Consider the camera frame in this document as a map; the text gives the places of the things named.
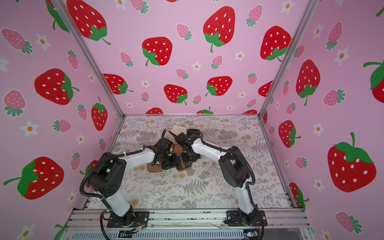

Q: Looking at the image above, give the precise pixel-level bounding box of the cream case lid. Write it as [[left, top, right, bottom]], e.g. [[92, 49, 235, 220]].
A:
[[171, 126, 187, 136]]

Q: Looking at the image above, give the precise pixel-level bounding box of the tan brown case lid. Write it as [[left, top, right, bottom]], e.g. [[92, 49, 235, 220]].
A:
[[147, 164, 163, 173]]

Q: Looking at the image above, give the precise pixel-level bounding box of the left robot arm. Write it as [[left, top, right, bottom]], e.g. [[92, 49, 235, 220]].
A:
[[80, 130, 181, 227]]

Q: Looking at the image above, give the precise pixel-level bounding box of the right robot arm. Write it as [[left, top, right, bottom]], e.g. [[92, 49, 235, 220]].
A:
[[170, 129, 267, 228]]

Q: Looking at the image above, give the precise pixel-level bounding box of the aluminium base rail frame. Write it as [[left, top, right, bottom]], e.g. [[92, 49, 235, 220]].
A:
[[56, 209, 316, 240]]

